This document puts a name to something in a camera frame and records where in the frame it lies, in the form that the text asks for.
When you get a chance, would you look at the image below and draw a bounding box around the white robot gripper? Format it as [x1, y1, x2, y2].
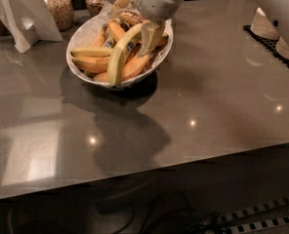
[110, 0, 184, 57]

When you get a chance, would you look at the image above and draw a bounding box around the long greenish yellow banana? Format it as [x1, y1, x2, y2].
[107, 24, 143, 87]

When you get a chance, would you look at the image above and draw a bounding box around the spotted brown banana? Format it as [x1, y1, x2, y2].
[108, 11, 146, 26]

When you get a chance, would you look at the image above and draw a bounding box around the orange banana centre back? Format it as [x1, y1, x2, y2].
[107, 19, 125, 42]

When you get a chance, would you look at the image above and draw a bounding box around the orange banana right back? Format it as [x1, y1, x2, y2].
[157, 33, 169, 47]

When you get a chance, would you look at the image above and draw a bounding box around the small orange banana back left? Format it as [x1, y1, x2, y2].
[92, 23, 107, 47]

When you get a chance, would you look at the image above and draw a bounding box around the orange banana front right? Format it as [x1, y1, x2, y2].
[93, 55, 150, 82]

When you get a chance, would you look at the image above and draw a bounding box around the white bowl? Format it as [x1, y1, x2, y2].
[66, 4, 173, 90]

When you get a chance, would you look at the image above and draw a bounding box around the yellow banana left top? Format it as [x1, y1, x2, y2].
[70, 47, 112, 58]

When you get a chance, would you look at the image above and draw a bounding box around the orange banana left lower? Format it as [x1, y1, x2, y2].
[72, 57, 109, 73]

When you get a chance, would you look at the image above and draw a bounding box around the small glass jar centre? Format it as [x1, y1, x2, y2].
[85, 0, 104, 18]

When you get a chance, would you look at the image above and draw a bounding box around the glass jar of nuts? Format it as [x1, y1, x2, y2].
[44, 0, 74, 31]

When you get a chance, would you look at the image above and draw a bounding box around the stack of paper plates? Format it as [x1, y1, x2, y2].
[250, 8, 280, 40]

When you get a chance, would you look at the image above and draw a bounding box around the black mesh mat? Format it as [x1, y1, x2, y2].
[242, 25, 289, 68]

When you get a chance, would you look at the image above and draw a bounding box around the black white checkered strip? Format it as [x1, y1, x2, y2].
[215, 196, 289, 224]
[219, 215, 289, 234]

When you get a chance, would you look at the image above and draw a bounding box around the black white checkered strip lower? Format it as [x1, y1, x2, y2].
[219, 215, 289, 234]

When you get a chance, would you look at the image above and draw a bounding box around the black floor cable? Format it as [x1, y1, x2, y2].
[111, 188, 227, 234]

